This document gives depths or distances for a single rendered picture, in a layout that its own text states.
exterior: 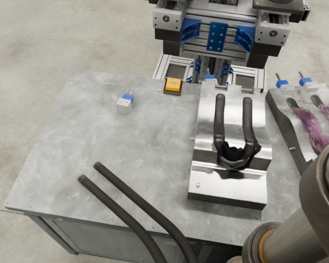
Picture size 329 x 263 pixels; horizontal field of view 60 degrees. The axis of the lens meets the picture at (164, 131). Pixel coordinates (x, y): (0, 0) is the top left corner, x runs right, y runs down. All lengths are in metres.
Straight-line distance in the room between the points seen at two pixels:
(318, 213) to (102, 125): 1.03
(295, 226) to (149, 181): 0.75
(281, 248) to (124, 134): 0.86
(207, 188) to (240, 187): 0.11
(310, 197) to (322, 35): 3.14
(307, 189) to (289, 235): 0.12
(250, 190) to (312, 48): 2.32
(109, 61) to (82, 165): 1.72
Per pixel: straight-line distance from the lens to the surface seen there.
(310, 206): 0.30
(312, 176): 0.29
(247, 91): 1.29
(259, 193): 1.03
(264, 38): 1.47
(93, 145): 1.17
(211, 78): 1.34
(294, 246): 0.41
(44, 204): 1.11
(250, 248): 0.51
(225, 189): 1.01
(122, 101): 1.22
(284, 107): 1.29
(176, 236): 0.87
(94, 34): 3.08
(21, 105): 2.58
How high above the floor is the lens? 1.76
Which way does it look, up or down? 54 degrees down
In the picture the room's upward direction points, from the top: 1 degrees clockwise
